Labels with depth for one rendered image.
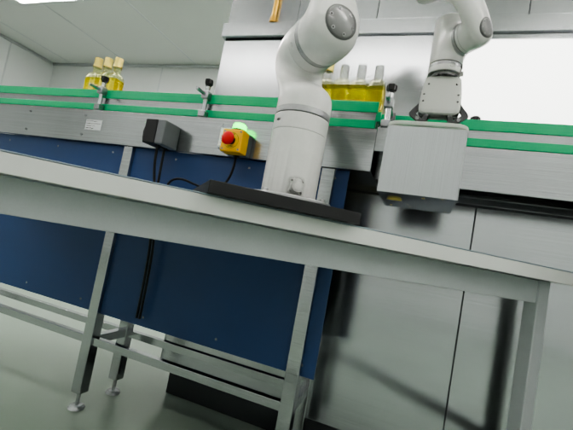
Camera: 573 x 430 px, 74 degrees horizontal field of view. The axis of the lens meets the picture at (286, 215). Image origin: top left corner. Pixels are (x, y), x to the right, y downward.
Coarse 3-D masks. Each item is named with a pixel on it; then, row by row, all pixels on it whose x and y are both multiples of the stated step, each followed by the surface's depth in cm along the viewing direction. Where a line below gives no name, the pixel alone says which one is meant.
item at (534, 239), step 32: (256, 0) 161; (288, 0) 156; (384, 0) 142; (512, 0) 127; (544, 0) 124; (224, 32) 162; (256, 32) 156; (384, 32) 138; (416, 32) 135; (512, 32) 125; (544, 32) 122; (224, 64) 162; (256, 64) 157; (352, 192) 137; (384, 224) 132; (416, 224) 128; (448, 224) 125; (480, 224) 122; (512, 224) 119; (544, 224) 116; (512, 256) 118; (544, 256) 115
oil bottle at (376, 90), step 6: (378, 78) 122; (372, 84) 121; (378, 84) 121; (384, 84) 120; (372, 90) 121; (378, 90) 120; (384, 90) 121; (366, 96) 122; (372, 96) 121; (378, 96) 120; (384, 96) 123
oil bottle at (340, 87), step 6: (342, 78) 126; (336, 84) 125; (342, 84) 125; (348, 84) 124; (336, 90) 125; (342, 90) 124; (348, 90) 125; (330, 96) 126; (336, 96) 125; (342, 96) 124
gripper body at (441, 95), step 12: (444, 72) 96; (432, 84) 98; (444, 84) 97; (456, 84) 96; (420, 96) 99; (432, 96) 97; (444, 96) 96; (456, 96) 96; (420, 108) 98; (432, 108) 97; (444, 108) 96; (456, 108) 95
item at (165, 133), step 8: (152, 120) 122; (160, 120) 121; (152, 128) 122; (160, 128) 121; (168, 128) 122; (176, 128) 126; (144, 136) 123; (152, 136) 122; (160, 136) 120; (168, 136) 123; (176, 136) 126; (152, 144) 124; (160, 144) 121; (168, 144) 123; (176, 144) 127
